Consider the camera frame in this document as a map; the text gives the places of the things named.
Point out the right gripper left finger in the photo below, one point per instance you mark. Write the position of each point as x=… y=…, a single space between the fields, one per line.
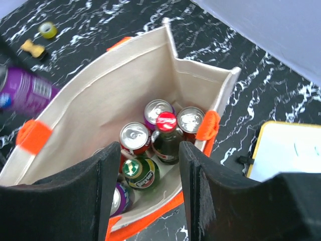
x=73 y=204

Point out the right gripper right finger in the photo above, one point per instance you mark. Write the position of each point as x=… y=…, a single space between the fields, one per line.
x=223 y=205

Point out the green glass bottle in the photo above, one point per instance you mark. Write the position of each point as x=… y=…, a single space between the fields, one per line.
x=141 y=173

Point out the red cola can back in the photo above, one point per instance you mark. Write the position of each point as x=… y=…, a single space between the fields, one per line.
x=135 y=138

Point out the red cola can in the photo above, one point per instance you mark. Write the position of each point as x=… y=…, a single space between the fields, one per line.
x=135 y=138
x=189 y=120

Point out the beige canvas bag orange handles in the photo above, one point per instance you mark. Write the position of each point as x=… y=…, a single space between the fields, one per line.
x=89 y=112

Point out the glass cola bottle red cap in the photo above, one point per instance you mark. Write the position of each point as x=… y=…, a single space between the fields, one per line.
x=165 y=140

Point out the purple soda can front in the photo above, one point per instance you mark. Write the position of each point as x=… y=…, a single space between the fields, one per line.
x=24 y=92

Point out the purple soda can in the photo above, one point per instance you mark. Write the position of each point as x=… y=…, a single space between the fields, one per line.
x=153 y=109
x=24 y=92
x=123 y=199

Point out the yellow bow-shaped sponge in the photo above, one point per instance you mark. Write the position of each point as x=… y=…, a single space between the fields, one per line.
x=35 y=50

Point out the yellow tape roll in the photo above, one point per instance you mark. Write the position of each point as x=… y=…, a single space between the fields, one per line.
x=47 y=30

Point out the white board wooden frame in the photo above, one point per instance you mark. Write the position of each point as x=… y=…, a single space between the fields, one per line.
x=285 y=147

